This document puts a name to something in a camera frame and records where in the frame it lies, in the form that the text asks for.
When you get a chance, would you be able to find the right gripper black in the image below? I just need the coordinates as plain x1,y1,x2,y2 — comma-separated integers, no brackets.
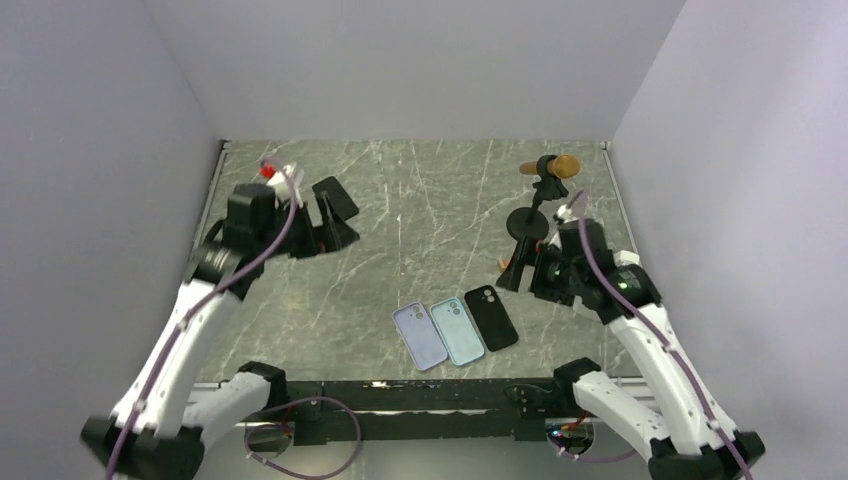
497,234,585,306

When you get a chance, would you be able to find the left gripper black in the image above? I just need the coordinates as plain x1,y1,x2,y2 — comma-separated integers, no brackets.
255,191,357,261

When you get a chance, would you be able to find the black phone without case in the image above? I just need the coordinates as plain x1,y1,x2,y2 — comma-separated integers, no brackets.
312,176,360,221

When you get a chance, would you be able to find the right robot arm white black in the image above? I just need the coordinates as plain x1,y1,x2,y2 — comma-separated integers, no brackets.
496,219,765,479

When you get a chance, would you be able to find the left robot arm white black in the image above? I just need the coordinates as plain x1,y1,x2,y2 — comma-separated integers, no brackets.
80,177,359,479

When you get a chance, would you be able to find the white phone stand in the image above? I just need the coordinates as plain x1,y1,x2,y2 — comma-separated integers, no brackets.
573,250,641,322

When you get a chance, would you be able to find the wooden microphone on black stand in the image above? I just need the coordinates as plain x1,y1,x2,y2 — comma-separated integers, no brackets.
506,154,581,241

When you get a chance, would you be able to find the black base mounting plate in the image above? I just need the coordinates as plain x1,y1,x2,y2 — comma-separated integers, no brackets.
246,378,583,446

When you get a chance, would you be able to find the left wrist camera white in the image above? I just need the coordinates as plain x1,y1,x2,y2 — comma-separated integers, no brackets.
260,159,304,207

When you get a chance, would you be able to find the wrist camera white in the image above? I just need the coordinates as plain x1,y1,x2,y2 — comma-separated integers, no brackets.
554,197,585,225
260,159,304,207

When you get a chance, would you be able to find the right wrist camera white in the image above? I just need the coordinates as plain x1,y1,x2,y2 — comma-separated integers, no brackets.
554,197,585,225

